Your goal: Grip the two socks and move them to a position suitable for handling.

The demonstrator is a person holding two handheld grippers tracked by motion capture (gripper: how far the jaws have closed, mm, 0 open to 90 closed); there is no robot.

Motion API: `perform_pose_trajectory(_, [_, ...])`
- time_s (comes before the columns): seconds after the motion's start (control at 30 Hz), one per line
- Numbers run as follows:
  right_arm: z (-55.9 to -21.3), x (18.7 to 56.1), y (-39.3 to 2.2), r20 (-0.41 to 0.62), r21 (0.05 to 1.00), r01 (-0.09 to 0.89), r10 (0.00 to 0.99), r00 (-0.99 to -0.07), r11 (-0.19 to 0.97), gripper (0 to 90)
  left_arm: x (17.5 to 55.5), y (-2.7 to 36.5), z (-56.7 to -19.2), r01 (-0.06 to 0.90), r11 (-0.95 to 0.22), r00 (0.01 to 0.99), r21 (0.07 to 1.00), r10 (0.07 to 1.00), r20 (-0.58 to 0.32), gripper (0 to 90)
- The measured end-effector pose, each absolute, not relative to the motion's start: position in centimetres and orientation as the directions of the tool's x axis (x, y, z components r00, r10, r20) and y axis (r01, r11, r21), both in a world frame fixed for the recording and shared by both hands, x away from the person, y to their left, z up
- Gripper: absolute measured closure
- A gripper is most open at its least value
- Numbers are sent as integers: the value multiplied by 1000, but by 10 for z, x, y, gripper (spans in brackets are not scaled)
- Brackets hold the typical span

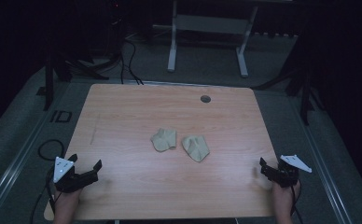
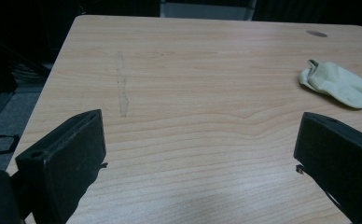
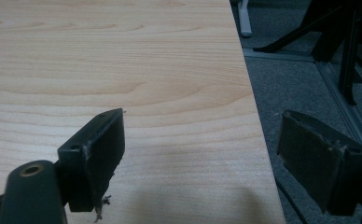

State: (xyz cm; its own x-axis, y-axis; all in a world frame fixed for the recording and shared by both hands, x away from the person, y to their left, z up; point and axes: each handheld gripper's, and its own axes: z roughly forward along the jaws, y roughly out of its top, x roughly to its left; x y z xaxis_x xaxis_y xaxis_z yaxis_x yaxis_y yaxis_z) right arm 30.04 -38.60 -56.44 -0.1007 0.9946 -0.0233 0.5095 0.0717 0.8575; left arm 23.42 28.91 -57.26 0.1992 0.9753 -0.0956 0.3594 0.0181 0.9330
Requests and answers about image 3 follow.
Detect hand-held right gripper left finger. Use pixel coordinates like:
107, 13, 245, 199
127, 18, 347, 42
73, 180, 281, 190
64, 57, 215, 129
57, 107, 126, 214

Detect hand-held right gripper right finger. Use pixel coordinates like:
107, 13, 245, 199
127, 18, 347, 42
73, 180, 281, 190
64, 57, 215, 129
276, 108, 362, 217

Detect black stand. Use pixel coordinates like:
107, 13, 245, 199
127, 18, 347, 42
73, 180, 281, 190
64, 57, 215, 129
253, 0, 362, 106

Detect white table leg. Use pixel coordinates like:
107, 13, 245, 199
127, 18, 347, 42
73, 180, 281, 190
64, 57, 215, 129
237, 0, 253, 38

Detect black cable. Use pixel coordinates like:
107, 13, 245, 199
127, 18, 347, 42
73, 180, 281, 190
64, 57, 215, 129
274, 177, 309, 224

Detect metal floor rail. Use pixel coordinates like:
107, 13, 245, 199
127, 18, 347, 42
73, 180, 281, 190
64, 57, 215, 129
243, 48, 362, 171

